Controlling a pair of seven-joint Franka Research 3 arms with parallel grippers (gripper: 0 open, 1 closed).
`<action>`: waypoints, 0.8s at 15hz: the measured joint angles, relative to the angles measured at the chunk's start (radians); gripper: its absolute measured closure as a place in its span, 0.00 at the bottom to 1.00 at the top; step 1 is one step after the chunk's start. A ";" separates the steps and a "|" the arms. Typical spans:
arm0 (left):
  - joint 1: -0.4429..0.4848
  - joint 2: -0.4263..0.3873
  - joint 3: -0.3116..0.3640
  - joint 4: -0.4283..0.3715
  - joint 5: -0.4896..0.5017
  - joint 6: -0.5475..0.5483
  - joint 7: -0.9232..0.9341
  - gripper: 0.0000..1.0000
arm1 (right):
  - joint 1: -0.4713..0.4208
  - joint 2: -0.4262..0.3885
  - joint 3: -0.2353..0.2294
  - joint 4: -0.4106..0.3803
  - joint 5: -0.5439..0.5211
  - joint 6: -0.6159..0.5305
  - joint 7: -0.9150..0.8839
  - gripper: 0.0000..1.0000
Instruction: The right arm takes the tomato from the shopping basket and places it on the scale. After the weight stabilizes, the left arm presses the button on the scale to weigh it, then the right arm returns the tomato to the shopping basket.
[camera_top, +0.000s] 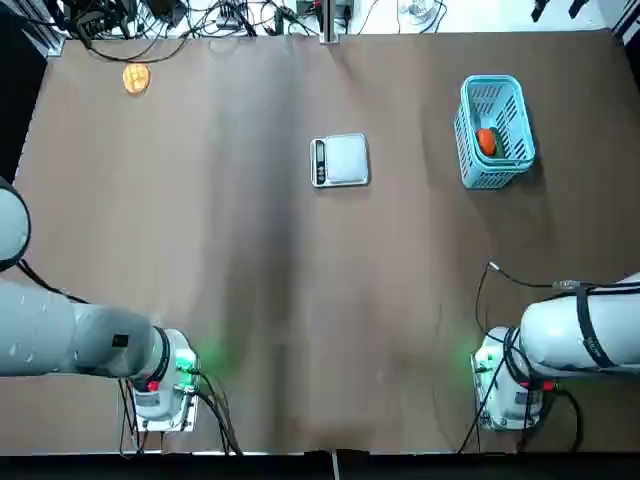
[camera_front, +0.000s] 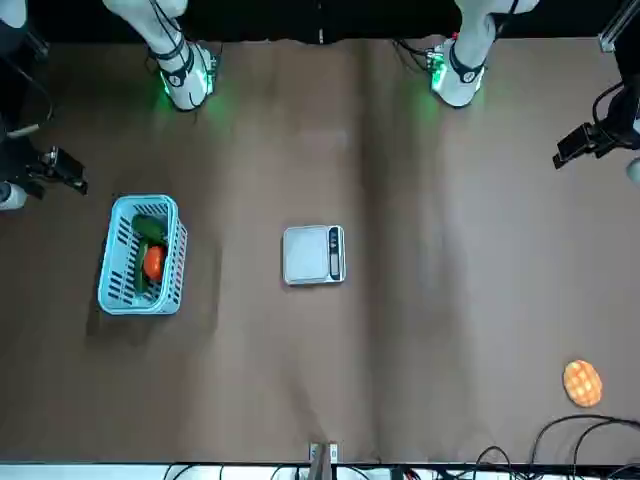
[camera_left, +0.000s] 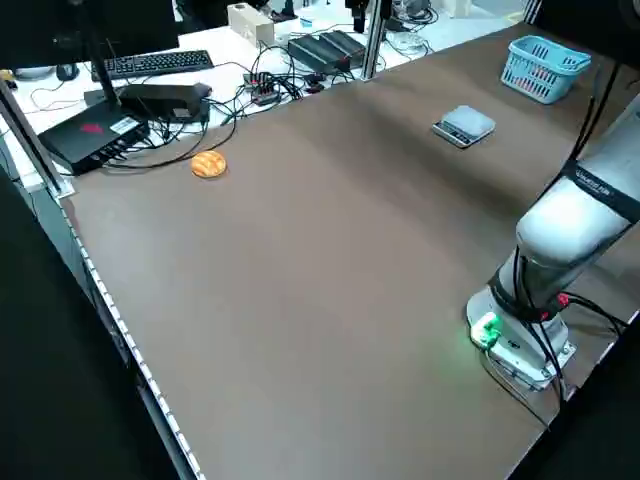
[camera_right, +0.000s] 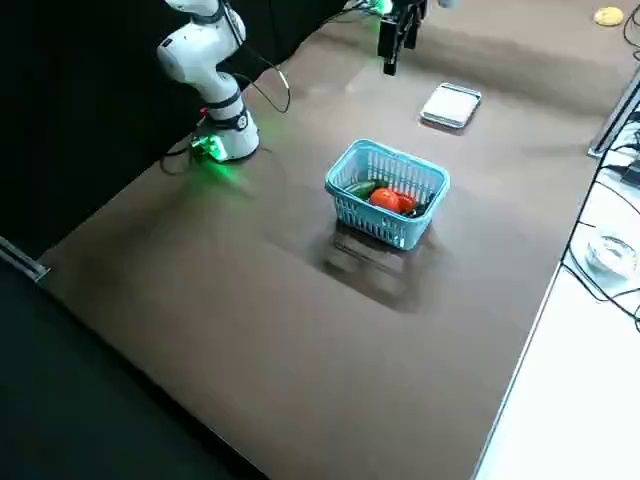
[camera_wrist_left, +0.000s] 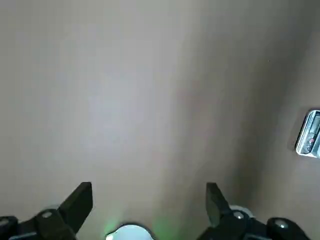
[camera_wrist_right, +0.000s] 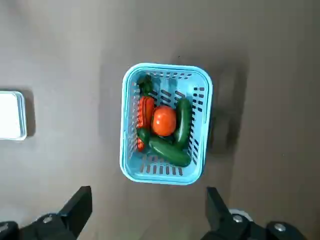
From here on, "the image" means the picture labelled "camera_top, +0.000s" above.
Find red toy tomato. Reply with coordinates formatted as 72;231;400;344
475;128;497;158

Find silver digital kitchen scale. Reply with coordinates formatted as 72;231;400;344
309;132;372;189

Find light blue plastic basket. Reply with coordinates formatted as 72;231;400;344
453;74;537;191

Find round orange waffle bread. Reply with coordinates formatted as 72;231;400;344
122;63;153;96

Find black computer box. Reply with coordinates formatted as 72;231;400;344
74;5;135;40

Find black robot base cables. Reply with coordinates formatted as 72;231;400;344
117;367;245;457
457;382;586;454

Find black cable with silver plug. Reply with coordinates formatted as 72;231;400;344
474;261;640;346

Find aluminium profile post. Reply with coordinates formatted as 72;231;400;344
319;0;352;45

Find long black desk cable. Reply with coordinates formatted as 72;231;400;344
85;30;195;65

